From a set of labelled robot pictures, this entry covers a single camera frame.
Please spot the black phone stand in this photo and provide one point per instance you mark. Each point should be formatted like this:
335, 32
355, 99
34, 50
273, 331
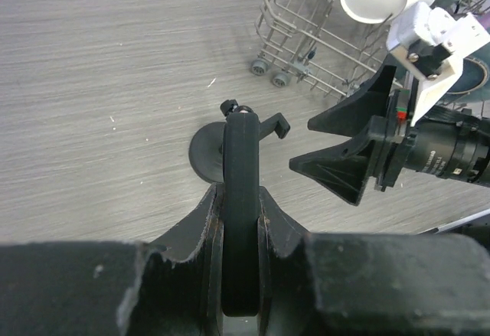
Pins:
219, 147

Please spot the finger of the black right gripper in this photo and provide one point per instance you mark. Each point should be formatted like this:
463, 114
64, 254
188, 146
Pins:
352, 114
342, 169

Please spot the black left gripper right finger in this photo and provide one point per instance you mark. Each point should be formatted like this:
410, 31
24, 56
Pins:
432, 283

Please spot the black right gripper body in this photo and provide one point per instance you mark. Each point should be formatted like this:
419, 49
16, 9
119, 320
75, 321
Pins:
445, 143

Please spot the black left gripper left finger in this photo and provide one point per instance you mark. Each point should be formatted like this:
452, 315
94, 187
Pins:
171, 286

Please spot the teal ceramic plate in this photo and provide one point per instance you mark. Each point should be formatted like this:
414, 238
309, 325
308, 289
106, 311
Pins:
473, 85

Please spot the grey wire dish rack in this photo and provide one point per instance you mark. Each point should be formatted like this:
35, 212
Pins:
315, 42

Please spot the black smartphone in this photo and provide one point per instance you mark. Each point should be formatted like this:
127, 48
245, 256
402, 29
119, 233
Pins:
241, 210

